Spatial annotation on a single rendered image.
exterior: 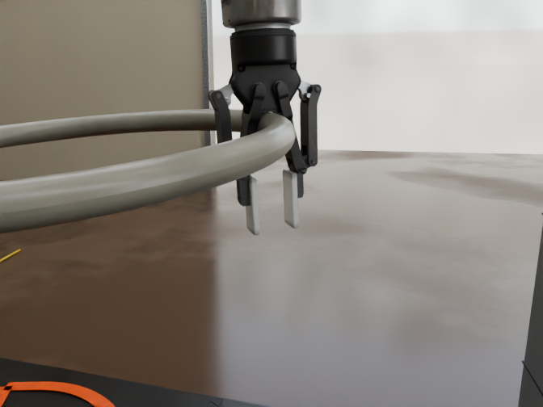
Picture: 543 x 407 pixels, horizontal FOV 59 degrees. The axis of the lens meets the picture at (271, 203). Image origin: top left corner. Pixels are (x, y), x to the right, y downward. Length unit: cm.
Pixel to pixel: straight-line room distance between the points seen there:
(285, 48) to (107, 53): 489
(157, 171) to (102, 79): 512
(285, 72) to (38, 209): 35
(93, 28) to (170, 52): 85
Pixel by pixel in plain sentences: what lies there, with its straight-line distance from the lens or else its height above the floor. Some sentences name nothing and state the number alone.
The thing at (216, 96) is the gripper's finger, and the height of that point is 98.
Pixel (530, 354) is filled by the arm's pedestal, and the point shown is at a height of 44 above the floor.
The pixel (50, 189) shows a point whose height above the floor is 93.
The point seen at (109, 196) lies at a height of 92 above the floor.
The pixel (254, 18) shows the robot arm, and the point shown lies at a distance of 53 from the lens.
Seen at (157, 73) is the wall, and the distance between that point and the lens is 515.
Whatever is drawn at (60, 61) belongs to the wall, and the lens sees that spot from 567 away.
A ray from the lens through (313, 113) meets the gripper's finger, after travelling 58.
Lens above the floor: 98
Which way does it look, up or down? 13 degrees down
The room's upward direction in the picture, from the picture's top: straight up
